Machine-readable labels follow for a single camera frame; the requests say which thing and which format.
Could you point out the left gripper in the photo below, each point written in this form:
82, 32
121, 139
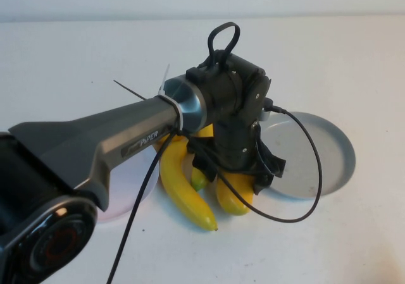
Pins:
235, 148

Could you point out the orange mango with green tip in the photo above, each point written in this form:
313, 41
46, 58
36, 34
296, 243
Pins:
232, 198

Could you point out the yellow banana with green tip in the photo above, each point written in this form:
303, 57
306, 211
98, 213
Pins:
199, 181

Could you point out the long yellow banana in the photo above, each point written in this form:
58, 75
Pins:
183, 189

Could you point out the grey round plate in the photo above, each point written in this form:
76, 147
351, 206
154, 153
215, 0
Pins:
300, 157

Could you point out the pink round plate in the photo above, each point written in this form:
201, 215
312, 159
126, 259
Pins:
126, 195

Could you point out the white zip tie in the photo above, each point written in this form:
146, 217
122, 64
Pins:
164, 81

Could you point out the straight black zip tie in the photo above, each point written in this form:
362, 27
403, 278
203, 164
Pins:
129, 90

